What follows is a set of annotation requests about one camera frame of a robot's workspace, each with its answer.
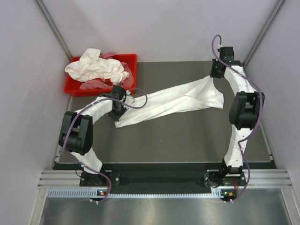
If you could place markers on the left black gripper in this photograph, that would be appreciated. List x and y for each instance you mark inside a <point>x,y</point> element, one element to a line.
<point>124,108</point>

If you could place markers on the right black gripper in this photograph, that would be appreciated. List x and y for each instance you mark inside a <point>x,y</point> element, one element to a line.
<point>213,74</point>

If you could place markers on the white t shirt with print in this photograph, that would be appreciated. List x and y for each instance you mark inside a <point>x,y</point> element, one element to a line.
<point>192,96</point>

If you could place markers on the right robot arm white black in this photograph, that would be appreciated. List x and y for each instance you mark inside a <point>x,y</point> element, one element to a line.
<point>244,115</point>

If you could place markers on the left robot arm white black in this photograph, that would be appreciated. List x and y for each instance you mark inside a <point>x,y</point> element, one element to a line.
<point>76,134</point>

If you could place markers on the pink t shirt in bin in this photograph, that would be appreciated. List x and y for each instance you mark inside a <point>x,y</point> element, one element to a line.
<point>101,84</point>

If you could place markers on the white t shirt in bin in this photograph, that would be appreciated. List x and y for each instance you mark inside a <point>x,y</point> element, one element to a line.
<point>91,66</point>

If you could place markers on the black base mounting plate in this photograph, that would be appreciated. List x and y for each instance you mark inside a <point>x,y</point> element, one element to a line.
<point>163,178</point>

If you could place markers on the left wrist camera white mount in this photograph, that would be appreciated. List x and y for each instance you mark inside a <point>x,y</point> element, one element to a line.
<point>129,99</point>

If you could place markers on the aluminium extrusion rail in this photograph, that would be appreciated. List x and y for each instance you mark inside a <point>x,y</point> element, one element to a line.
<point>59,179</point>

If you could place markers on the right corner aluminium post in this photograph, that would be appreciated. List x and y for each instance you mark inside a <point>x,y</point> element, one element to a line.
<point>263,31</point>

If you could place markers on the corner aluminium post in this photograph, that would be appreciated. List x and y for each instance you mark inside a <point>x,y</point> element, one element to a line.
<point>263,31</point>
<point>52,25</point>

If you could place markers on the grey slotted cable duct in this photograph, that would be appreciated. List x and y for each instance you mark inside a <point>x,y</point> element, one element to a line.
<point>100,193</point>

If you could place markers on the left corner aluminium post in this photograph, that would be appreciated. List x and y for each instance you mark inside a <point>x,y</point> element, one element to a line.
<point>52,25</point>

